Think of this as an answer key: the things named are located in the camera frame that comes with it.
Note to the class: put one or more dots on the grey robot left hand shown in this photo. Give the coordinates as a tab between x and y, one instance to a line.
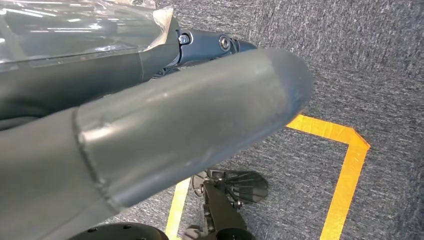
165	126

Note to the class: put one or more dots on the black robot leg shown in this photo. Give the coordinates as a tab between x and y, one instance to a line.
222	215

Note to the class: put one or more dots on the black round robot joint cover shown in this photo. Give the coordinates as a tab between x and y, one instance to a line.
122	232

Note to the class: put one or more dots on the yellow floor tape square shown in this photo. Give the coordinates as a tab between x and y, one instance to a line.
344	185

